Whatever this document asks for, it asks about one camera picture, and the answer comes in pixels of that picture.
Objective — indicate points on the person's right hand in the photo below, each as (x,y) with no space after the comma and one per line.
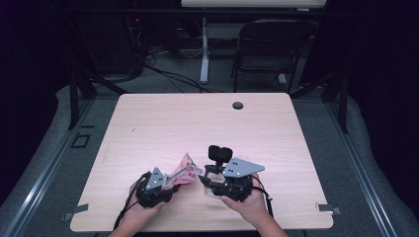
(252,207)

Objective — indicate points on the dark equipment cabinet with red light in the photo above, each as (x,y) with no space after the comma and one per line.
(112,49)

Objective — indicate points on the black metal stand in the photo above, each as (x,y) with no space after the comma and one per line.
(74,98)
(344,105)

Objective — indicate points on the grey floor rail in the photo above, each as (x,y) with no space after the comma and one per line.
(359,168)
(49,168)

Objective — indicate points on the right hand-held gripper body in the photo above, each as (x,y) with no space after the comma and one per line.
(238,168)

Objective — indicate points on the black folding chair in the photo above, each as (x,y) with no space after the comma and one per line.
(273,33)

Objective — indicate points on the white desk leg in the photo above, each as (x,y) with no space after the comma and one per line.
(204,49)

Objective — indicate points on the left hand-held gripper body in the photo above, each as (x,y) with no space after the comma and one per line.
(151,194)

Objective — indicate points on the person's left hand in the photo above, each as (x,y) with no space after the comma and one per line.
(141,215)

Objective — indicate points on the grey metal bracket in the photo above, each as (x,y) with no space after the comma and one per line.
(77,209)
(327,207)

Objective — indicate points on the pink and white plastic bag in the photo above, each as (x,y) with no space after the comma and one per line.
(186,171)

